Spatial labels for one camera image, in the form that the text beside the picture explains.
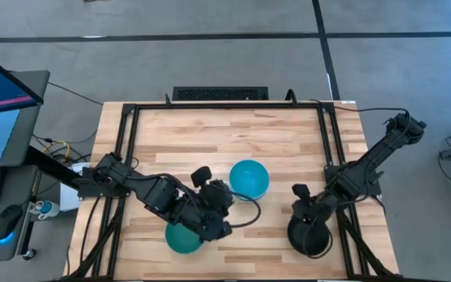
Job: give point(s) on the grey-framed computer monitor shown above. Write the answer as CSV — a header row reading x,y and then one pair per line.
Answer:
x,y
26,129

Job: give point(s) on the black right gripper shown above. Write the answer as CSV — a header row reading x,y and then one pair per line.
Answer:
x,y
309,211

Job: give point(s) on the blue bowl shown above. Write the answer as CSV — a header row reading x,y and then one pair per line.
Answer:
x,y
249,176

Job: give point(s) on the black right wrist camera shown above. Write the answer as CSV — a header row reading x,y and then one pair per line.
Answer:
x,y
300,192

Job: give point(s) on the white box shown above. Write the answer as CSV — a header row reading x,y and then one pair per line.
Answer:
x,y
67,196

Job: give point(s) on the black desk support bar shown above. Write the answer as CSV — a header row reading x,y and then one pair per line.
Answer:
x,y
45,164

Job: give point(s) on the black bowl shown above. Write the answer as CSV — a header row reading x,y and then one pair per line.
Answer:
x,y
296,243

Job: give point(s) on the black aluminium table frame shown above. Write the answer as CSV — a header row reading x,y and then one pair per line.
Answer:
x,y
229,105

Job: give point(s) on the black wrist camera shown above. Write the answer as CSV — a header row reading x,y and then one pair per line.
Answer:
x,y
300,192
201,176

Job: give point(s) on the black vented box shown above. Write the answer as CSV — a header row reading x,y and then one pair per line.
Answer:
x,y
219,93

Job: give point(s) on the black computer mouse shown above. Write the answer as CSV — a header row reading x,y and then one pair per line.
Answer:
x,y
7,221

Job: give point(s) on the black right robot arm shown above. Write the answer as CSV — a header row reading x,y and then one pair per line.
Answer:
x,y
370,156

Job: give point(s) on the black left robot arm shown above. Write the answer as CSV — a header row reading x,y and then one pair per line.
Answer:
x,y
155,192

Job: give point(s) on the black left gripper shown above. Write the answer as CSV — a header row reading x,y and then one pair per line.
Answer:
x,y
217,197

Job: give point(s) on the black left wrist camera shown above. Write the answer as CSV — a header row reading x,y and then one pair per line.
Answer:
x,y
201,176

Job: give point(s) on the teal bowl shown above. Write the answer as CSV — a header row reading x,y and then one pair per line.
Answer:
x,y
180,241

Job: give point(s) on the black desk caster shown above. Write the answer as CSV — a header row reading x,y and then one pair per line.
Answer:
x,y
29,254

